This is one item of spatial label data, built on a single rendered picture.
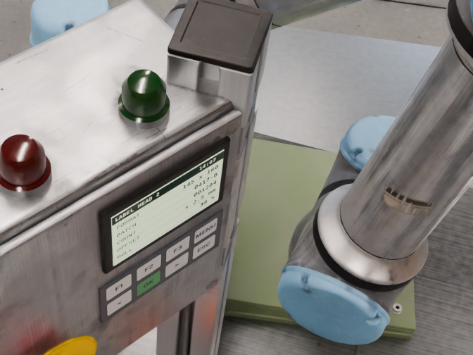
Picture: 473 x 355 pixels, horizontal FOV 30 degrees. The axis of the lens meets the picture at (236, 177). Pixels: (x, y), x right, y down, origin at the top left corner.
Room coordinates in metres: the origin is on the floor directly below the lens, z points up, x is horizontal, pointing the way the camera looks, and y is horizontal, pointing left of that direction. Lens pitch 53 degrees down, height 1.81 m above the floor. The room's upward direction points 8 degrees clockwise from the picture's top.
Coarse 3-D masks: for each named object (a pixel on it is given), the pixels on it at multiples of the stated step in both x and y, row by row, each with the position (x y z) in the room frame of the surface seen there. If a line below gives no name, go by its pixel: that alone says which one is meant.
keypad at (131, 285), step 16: (208, 224) 0.29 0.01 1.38; (176, 240) 0.27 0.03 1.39; (192, 240) 0.28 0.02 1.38; (208, 240) 0.29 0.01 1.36; (160, 256) 0.26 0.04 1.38; (176, 256) 0.27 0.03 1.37; (192, 256) 0.28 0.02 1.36; (128, 272) 0.25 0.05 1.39; (144, 272) 0.26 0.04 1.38; (160, 272) 0.27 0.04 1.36; (176, 272) 0.27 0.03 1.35; (112, 288) 0.24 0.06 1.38; (128, 288) 0.25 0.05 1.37; (144, 288) 0.26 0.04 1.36; (112, 304) 0.24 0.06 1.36; (128, 304) 0.25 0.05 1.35
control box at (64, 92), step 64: (0, 64) 0.31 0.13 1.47; (64, 64) 0.31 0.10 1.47; (128, 64) 0.32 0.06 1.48; (0, 128) 0.27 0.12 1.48; (64, 128) 0.27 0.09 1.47; (128, 128) 0.28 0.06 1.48; (192, 128) 0.29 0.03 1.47; (0, 192) 0.23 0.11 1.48; (64, 192) 0.23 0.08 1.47; (128, 192) 0.25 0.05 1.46; (0, 256) 0.20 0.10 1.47; (64, 256) 0.22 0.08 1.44; (0, 320) 0.19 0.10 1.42; (64, 320) 0.22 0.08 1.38; (128, 320) 0.25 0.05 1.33
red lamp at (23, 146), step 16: (16, 144) 0.24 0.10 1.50; (32, 144) 0.24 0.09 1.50; (0, 160) 0.23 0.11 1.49; (16, 160) 0.23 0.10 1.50; (32, 160) 0.24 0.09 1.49; (48, 160) 0.25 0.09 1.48; (0, 176) 0.23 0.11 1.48; (16, 176) 0.23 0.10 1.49; (32, 176) 0.23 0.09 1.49; (48, 176) 0.24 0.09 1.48; (16, 192) 0.23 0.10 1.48; (32, 192) 0.23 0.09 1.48
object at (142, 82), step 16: (128, 80) 0.29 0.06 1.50; (144, 80) 0.29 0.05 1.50; (160, 80) 0.29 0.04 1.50; (128, 96) 0.28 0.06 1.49; (144, 96) 0.28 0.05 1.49; (160, 96) 0.29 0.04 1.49; (128, 112) 0.28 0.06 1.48; (144, 112) 0.28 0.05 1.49; (160, 112) 0.29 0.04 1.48; (144, 128) 0.28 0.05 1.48
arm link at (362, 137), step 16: (352, 128) 0.64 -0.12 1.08; (368, 128) 0.65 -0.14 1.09; (384, 128) 0.65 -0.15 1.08; (352, 144) 0.62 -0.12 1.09; (368, 144) 0.62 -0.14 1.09; (336, 160) 0.63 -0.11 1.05; (352, 160) 0.60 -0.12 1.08; (336, 176) 0.60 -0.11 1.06; (352, 176) 0.59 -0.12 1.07; (320, 192) 0.59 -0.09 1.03
